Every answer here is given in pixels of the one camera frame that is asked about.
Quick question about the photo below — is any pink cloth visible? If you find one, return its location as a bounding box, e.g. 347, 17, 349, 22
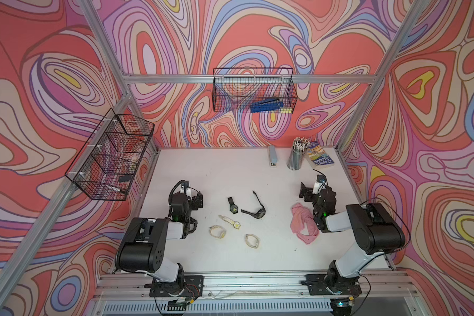
290, 203, 320, 245

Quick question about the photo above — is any beige strap yellow dial watch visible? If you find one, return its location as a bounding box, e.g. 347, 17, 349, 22
219, 215, 241, 229

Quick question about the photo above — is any black rugged digital watch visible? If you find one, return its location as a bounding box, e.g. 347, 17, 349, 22
240, 190, 267, 220

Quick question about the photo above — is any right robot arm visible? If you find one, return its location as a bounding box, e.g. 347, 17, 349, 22
299, 173, 406, 292

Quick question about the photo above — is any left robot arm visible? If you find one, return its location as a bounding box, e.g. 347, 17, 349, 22
115, 180, 204, 285

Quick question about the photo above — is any beige looped watch left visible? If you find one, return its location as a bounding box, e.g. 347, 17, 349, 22
209, 225, 226, 239

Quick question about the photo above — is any beige looped watch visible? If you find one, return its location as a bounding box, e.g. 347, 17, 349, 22
209, 225, 226, 239
244, 234, 260, 249

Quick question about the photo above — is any beige looped watch right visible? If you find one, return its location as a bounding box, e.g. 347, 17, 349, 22
244, 234, 260, 249

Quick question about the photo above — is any colourful book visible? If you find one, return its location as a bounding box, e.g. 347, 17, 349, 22
305, 142, 334, 171

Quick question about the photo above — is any metal pencil cup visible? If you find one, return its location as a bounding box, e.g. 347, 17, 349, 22
287, 137, 310, 171

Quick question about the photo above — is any grey stapler on table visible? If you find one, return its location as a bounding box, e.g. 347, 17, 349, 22
267, 146, 278, 167

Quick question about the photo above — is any blue stapler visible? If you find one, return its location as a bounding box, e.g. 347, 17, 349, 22
250, 97, 284, 113

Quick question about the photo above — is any black wire basket left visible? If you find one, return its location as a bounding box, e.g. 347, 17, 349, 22
65, 109, 155, 201

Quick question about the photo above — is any black wire basket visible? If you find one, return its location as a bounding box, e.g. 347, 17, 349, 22
65, 109, 155, 201
212, 66, 298, 114

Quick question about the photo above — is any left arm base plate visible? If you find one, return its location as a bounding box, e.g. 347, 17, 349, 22
144, 275, 204, 298

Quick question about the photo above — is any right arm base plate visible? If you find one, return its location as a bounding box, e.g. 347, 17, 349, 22
300, 274, 362, 297

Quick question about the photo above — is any black wire basket back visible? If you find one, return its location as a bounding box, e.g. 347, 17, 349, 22
212, 66, 298, 114

